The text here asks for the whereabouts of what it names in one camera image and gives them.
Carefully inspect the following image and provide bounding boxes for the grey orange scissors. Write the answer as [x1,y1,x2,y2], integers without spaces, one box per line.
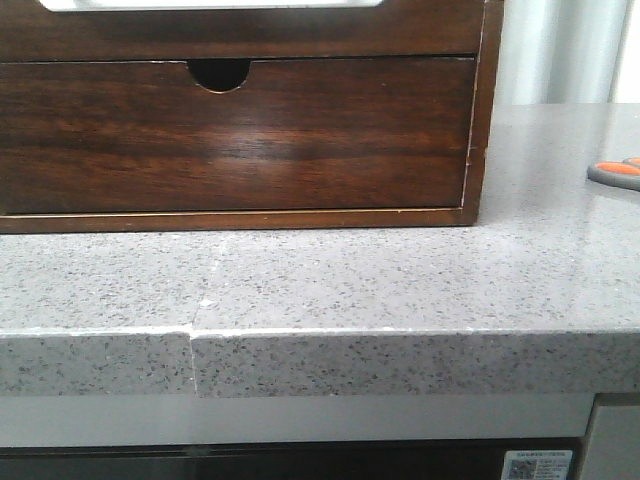
[587,157,640,191]

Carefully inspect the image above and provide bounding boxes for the wooden drawer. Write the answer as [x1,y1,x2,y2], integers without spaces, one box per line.
[1,1,485,62]
[1,56,475,214]

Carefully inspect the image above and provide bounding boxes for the dark wooden drawer cabinet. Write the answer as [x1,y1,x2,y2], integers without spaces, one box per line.
[1,1,504,234]

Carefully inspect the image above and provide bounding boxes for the dark under-counter appliance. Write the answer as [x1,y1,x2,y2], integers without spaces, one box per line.
[1,437,583,479]

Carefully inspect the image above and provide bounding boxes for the grey window curtain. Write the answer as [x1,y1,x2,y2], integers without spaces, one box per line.
[495,0,639,105]

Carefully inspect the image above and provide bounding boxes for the white QR code sticker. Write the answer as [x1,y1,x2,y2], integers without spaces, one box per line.
[500,450,574,480]

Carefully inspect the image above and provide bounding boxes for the grey cabinet door panel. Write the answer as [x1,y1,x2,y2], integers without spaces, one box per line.
[579,393,639,480]

